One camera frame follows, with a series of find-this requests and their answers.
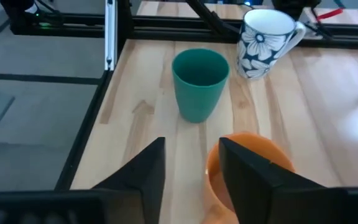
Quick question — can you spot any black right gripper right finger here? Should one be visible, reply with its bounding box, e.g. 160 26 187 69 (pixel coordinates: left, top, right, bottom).
218 136 328 224

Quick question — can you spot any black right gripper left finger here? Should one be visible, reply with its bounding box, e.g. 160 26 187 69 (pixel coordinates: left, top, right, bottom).
91 136 167 224

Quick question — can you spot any orange mug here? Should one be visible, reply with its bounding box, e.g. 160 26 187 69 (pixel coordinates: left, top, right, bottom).
201 132 296 224

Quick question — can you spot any green plastic cup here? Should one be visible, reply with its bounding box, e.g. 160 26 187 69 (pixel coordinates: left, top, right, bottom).
171 48 231 124

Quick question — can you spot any navy white floral mug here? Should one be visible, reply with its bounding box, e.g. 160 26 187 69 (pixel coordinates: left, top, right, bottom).
235 8 306 82

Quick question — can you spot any black device with green light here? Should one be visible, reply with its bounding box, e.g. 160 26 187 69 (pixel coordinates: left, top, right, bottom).
0 0 65 35

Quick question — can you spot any black aluminium table frame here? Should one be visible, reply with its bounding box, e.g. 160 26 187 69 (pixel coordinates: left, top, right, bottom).
9 0 358 191

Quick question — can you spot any silver aluminium rail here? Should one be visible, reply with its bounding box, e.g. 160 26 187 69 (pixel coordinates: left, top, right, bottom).
104 0 118 71

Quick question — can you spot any red cable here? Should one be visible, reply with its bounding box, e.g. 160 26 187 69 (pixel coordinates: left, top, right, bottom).
316 7 344 22

